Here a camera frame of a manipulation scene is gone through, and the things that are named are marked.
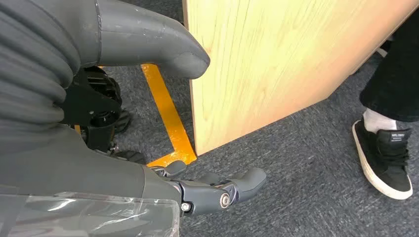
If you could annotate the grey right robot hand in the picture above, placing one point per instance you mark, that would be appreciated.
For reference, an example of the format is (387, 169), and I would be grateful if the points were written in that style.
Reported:
(82, 170)

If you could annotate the person's black shoe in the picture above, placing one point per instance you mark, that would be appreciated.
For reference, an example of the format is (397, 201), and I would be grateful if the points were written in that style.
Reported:
(389, 163)

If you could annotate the person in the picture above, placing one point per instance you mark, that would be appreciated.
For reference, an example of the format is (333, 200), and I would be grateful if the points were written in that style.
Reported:
(396, 81)

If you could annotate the clear plastic film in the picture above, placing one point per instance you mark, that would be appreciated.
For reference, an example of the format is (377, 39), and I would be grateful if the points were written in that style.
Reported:
(98, 216)

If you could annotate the orange floor tape strip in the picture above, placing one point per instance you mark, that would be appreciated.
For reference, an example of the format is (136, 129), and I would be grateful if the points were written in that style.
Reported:
(170, 158)
(167, 111)

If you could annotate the light wooden desk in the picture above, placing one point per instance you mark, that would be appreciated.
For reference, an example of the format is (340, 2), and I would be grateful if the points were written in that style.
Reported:
(268, 65)

